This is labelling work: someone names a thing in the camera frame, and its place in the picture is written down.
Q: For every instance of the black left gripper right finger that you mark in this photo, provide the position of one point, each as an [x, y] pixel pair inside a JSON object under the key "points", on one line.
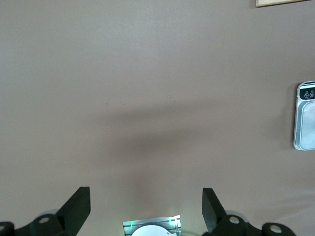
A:
{"points": [[214, 214]]}

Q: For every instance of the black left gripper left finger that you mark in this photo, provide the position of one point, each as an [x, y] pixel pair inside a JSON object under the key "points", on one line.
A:
{"points": [[71, 211]]}

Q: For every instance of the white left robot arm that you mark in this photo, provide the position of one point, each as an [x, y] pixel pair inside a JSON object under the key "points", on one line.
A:
{"points": [[151, 231]]}

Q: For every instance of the silver digital kitchen scale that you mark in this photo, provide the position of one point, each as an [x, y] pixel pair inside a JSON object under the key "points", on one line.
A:
{"points": [[306, 123]]}

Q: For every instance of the wooden cutting board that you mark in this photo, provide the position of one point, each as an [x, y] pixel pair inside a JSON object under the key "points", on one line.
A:
{"points": [[283, 2]]}

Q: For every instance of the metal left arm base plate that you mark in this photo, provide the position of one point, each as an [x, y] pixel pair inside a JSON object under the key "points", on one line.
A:
{"points": [[147, 221]]}

